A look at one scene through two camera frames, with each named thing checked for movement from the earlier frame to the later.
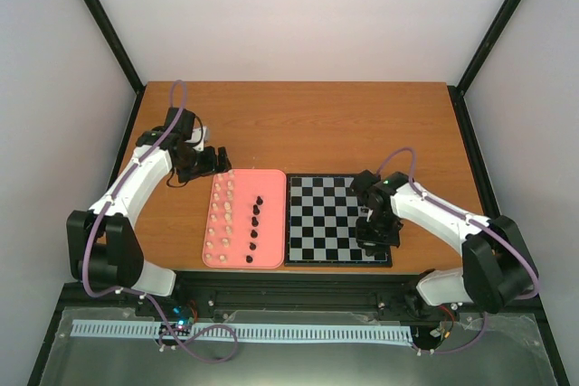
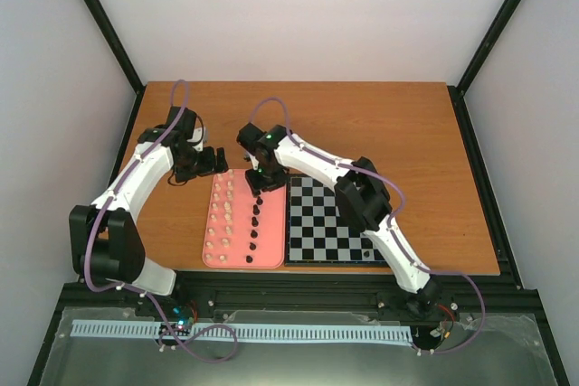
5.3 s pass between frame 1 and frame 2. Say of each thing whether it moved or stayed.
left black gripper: stayed
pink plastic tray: stayed
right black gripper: moved
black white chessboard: stayed
